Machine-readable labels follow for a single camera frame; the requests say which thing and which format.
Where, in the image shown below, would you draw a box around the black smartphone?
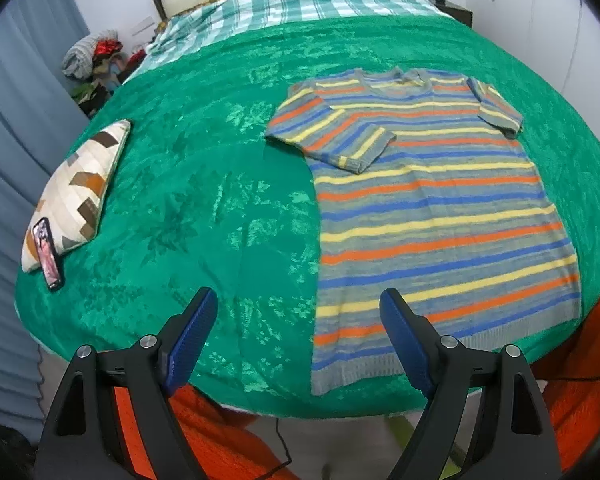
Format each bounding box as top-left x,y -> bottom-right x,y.
32,217 -> 65,292

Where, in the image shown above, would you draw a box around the green checked bedsheet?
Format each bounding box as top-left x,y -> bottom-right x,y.
127,0 -> 446,83

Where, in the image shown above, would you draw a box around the orange fleece garment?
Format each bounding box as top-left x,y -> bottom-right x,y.
111,275 -> 600,480

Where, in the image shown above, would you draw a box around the green plush blanket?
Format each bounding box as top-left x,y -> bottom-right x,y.
14,15 -> 600,418

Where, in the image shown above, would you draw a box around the grey-blue curtain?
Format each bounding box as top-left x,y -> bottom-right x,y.
0,0 -> 91,446

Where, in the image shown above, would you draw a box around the black cable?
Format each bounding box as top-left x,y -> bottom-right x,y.
274,416 -> 295,480

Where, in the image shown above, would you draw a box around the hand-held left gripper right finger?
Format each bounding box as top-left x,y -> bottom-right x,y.
379,288 -> 565,480

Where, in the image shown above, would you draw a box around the dark bedside table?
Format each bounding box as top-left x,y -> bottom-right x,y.
432,0 -> 476,28

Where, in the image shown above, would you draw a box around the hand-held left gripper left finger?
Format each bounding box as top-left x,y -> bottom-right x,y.
34,286 -> 219,480

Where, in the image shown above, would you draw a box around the pile of clothes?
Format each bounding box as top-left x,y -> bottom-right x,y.
61,31 -> 146,118

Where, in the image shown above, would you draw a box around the brown patterned cushion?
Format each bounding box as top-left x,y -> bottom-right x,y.
21,119 -> 132,274

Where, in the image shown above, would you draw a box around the striped knit sweater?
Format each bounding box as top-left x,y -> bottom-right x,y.
265,67 -> 582,396

